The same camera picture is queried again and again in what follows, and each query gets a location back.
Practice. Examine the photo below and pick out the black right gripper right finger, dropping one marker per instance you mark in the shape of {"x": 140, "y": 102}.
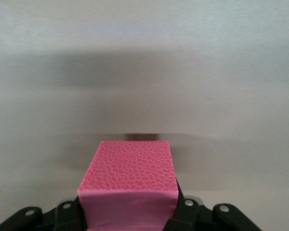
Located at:
{"x": 185, "y": 211}

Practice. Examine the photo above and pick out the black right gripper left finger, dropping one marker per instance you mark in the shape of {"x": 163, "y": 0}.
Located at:
{"x": 67, "y": 214}

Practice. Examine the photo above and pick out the red foam block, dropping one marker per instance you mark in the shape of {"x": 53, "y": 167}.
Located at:
{"x": 127, "y": 173}

